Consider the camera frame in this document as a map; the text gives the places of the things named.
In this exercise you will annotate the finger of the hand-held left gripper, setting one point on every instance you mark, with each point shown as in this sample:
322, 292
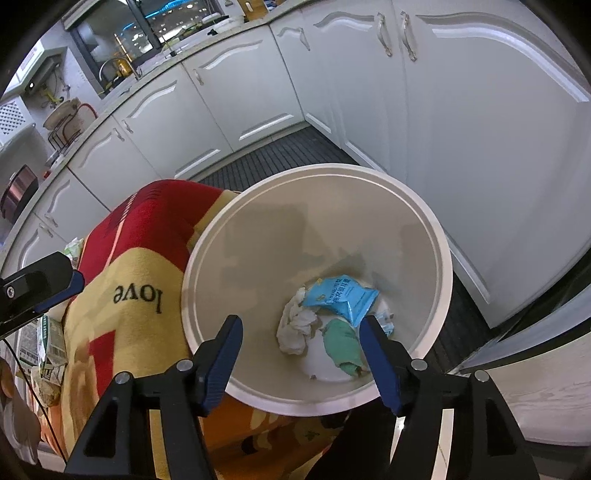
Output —
44, 279

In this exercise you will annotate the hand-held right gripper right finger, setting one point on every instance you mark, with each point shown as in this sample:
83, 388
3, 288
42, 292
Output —
376, 364

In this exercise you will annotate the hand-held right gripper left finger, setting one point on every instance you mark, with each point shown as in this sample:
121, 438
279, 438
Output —
225, 356

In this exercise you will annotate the white round trash bin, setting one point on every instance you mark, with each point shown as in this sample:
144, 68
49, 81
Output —
258, 240

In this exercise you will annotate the green crumpled wrapper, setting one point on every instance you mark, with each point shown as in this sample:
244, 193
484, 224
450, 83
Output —
341, 344

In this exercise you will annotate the small pale blue packet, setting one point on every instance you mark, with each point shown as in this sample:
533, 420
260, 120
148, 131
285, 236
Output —
386, 321

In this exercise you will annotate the green white carton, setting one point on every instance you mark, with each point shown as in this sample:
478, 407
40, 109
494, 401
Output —
51, 341

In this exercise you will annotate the crumpled white tissue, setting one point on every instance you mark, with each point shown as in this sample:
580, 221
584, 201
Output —
295, 332

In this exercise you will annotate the blue plastic packet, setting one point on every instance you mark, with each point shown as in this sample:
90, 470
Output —
339, 295

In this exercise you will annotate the red yellow printed blanket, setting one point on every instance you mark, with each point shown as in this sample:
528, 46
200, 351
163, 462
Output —
138, 258

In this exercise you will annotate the pale woodgrain door panel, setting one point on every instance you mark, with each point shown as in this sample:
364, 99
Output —
545, 387

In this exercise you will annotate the brass faucet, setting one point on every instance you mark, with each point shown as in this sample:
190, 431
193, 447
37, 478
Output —
121, 67

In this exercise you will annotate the dark kitchen window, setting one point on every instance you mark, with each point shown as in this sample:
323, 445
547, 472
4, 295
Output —
138, 32

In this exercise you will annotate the white kitchen cabinets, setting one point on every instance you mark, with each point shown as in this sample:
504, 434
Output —
369, 83

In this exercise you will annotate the white wall appliance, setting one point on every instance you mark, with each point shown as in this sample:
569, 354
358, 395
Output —
44, 64

